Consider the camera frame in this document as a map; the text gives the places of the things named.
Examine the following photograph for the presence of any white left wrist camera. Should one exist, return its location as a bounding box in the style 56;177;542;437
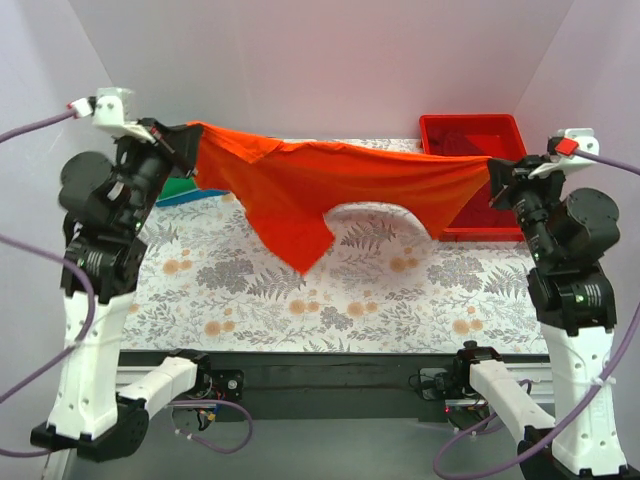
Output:
67;87;153;142

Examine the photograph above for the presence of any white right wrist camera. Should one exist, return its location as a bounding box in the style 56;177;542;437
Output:
528;128;600;179

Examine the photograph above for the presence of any folded blue t shirt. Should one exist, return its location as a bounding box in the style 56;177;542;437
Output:
156;189;227;208

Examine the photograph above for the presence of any dark red t shirt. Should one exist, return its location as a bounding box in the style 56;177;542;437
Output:
427;129;488;156

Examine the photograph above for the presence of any orange t shirt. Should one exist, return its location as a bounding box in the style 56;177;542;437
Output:
195;124;489;274

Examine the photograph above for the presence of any red plastic bin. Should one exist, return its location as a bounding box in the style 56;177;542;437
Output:
419;114;526;242

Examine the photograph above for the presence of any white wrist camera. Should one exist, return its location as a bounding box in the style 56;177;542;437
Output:
528;128;600;179
67;87;153;142

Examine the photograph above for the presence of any folded green t shirt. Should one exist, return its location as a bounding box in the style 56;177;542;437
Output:
159;178;198;199

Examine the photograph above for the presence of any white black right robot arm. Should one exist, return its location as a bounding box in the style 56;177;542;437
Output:
453;156;639;479

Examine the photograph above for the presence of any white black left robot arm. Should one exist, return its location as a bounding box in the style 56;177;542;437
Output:
30;119;208;463

